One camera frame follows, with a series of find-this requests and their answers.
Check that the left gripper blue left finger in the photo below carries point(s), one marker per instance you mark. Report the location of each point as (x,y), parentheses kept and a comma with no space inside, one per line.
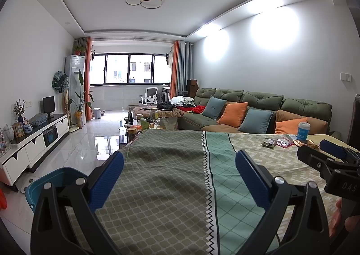
(102,180)

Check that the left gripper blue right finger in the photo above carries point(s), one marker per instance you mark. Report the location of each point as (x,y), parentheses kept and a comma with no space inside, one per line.
(254,178)

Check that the teal plastic trash bin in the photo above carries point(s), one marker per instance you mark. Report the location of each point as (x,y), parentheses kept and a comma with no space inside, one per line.
(57,178)

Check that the small white trash can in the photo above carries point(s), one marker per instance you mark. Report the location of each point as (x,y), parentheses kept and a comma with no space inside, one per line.
(97,113)

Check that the small silver snack packet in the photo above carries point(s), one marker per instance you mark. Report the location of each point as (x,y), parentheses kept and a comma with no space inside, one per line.
(269,143)

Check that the red white snack packet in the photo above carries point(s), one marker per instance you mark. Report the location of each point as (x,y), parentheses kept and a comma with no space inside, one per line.
(284,142)

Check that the blue white canister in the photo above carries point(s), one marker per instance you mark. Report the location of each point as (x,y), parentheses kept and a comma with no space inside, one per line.
(303,131)

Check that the orange cushion near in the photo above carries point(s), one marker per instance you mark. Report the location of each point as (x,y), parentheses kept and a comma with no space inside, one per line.
(288,126)

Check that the orange cushion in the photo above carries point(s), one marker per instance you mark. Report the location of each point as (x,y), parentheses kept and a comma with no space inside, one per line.
(233,114)
(288,126)

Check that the teal cushion near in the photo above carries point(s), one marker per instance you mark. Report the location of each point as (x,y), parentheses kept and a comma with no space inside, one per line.
(256,121)

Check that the teal cushion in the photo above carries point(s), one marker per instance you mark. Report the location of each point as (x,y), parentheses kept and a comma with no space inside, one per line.
(213,108)
(256,121)

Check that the cluttered coffee table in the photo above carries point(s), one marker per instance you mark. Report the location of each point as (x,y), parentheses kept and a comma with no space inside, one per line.
(153,119)

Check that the orange cushion far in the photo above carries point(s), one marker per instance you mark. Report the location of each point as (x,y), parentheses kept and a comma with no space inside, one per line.
(233,114)

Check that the green and brown sectional sofa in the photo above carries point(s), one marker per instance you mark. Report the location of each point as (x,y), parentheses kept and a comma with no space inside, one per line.
(318,114)

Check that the white black tv cabinet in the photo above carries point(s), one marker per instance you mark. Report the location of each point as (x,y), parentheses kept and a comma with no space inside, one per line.
(28,152)

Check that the teal cushion far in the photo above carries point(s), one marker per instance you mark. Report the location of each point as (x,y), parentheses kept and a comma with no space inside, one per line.
(213,108)

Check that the small black monitor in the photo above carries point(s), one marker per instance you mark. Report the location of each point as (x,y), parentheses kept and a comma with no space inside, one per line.
(49,106)

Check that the white office chair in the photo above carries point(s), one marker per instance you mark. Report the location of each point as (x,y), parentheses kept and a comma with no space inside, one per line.
(150,96)

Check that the orange plastic bag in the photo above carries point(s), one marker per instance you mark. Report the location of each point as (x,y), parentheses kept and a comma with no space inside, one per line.
(3,201)

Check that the blue garment on rack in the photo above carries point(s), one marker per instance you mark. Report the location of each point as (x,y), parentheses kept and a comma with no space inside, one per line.
(60,82)

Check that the pile of clothes on sofa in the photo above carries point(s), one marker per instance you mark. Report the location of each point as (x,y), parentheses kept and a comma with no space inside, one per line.
(184,104)

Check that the white standing air conditioner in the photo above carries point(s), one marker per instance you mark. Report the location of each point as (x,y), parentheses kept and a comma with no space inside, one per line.
(74,63)

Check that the left orange curtain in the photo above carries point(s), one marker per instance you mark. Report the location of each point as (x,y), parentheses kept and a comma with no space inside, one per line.
(88,77)

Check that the right orange grey curtain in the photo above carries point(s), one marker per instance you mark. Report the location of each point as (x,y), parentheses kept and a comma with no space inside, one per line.
(181,67)

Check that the white wall switch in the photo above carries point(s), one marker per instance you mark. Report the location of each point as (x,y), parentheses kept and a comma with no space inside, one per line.
(345,77)

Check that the window with black frame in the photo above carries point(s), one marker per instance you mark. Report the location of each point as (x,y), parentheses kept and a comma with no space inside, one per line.
(129,69)

